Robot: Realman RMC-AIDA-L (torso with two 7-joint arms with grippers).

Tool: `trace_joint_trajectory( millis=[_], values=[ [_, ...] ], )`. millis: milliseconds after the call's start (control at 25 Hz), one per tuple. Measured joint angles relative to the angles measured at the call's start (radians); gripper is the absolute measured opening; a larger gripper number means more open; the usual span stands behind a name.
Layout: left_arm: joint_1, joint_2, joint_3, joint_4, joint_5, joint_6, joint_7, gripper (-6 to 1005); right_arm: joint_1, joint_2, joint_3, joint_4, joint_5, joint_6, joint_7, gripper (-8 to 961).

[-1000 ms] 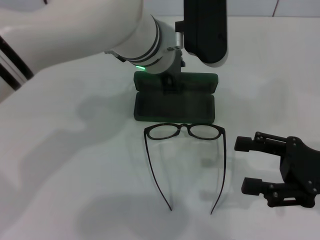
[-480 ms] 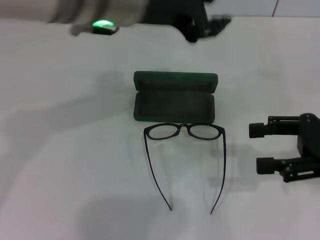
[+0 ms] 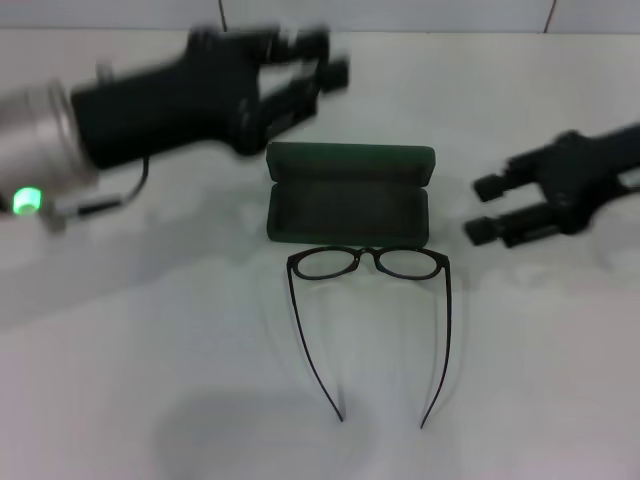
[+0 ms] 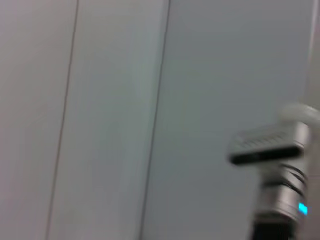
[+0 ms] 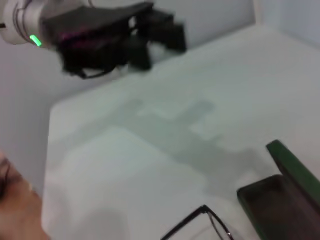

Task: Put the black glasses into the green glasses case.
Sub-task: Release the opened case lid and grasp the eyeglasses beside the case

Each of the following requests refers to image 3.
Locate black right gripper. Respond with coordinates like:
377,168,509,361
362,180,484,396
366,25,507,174
462,121,640,250

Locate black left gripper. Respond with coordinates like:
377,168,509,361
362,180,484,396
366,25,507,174
69,26,335,169

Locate green glasses case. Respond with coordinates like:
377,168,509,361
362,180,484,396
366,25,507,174
264,141,437,249

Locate black glasses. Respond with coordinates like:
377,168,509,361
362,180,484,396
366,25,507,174
286,244,454,430

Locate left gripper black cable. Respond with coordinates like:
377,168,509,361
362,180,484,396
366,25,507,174
47,157,151,234

